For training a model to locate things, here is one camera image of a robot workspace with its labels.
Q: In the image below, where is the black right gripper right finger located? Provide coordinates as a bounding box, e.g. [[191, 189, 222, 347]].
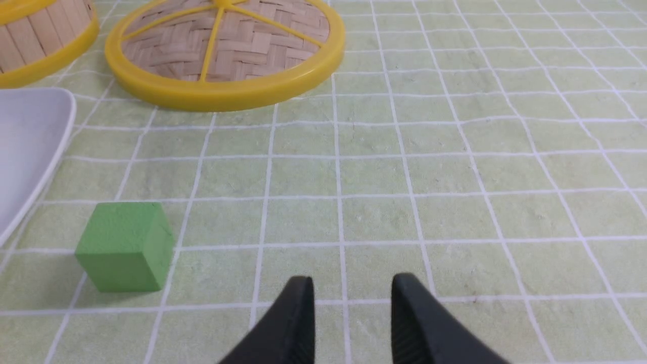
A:
[[391, 272, 508, 363]]

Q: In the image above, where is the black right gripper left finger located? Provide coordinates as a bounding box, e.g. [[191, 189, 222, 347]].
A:
[[220, 276, 316, 363]]

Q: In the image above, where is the white square plate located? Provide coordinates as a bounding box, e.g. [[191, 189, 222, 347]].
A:
[[1, 87, 77, 244]]

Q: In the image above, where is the green wooden cube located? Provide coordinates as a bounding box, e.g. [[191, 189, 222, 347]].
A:
[[75, 201, 175, 293]]

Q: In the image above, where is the green checkered tablecloth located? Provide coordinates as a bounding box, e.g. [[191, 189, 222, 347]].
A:
[[2, 1, 646, 363]]

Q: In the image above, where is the yellow bamboo steamer lid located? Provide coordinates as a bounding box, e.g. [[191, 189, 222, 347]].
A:
[[105, 1, 346, 112]]

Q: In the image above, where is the yellow bamboo steamer basket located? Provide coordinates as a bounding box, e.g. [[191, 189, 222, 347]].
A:
[[1, 1, 100, 89]]

